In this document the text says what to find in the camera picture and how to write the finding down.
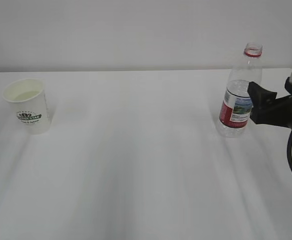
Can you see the white paper cup green logo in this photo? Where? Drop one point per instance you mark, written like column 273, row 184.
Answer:
column 28, row 101

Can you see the clear water bottle red label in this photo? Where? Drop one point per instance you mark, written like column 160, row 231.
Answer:
column 236, row 106

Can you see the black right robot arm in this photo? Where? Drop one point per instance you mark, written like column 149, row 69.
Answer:
column 268, row 109

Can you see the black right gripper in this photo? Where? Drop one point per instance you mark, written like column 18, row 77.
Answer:
column 267, row 110

